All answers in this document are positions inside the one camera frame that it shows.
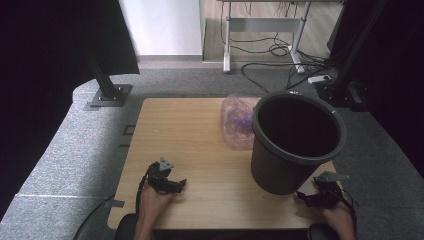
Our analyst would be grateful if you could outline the translucent pink plastic bag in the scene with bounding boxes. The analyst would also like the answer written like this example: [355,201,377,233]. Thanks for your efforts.
[220,93,263,151]

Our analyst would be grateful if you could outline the coiled black cable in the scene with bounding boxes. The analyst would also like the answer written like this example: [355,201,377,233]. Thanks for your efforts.
[267,42,292,58]

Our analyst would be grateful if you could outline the black armrest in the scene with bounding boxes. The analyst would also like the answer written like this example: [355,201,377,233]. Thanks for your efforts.
[114,213,139,240]
[306,223,341,240]

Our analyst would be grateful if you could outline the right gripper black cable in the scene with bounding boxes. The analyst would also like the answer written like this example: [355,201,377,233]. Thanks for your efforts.
[339,188,358,234]

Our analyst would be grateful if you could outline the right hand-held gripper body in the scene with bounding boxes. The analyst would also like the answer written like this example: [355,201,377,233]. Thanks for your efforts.
[313,170,351,209]

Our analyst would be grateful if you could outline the grey table corner bracket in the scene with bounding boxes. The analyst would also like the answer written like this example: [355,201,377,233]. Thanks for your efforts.
[105,198,126,209]

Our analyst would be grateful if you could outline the white desk frame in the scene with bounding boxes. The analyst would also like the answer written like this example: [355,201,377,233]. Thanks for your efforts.
[218,0,344,75]

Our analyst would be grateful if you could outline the white power strip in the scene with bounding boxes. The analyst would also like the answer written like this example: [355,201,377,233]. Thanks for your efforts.
[307,74,333,85]

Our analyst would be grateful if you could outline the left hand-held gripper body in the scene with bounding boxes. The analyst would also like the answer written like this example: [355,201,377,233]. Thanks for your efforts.
[146,156,175,194]

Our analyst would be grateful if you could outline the black curtain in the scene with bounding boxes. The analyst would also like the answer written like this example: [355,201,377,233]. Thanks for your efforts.
[0,0,141,219]
[328,0,424,178]

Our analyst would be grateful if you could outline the black metal stand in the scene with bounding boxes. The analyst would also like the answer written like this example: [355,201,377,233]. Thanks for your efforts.
[87,54,133,108]
[314,0,389,112]

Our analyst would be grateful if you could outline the dark grey trash bin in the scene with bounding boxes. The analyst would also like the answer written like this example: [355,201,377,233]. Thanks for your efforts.
[249,90,348,196]

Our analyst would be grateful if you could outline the long black floor cable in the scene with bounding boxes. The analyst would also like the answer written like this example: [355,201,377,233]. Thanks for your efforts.
[239,61,336,95]

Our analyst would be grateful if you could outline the person's left hand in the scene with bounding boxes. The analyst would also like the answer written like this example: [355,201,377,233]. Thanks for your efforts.
[138,184,174,221]

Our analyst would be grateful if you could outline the person's right hand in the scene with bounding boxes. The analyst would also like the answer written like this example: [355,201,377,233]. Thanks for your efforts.
[321,201,356,234]

